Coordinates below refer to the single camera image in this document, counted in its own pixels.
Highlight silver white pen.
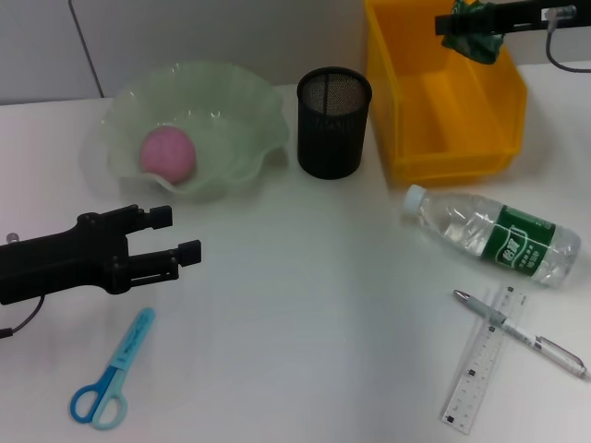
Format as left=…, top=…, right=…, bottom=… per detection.
left=452, top=288, right=591, bottom=381

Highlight yellow plastic bin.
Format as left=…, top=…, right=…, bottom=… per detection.
left=362, top=0, right=529, bottom=188

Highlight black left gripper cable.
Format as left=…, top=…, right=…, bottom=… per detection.
left=0, top=293, right=48, bottom=341

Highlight clear green-label water bottle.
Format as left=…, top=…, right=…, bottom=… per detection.
left=400, top=184, right=583, bottom=289

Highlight transparent plastic ruler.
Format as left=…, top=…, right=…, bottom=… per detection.
left=438, top=282, right=530, bottom=436

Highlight green plastic wrapper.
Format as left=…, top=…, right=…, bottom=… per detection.
left=440, top=0, right=507, bottom=66

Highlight pink peach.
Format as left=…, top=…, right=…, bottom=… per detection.
left=139, top=126, right=198, bottom=186

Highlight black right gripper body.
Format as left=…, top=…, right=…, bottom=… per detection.
left=495, top=0, right=579, bottom=35

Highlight black mesh pen holder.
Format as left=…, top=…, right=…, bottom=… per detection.
left=295, top=66, right=373, bottom=181

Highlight green glass fruit bowl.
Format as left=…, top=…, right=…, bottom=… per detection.
left=100, top=60, right=290, bottom=205

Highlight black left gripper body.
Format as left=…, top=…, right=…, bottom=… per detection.
left=0, top=210, right=136, bottom=306

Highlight blue scissors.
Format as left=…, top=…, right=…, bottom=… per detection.
left=69, top=306, right=156, bottom=432

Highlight right gripper cable with connector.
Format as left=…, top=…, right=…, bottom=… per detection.
left=543, top=4, right=591, bottom=74

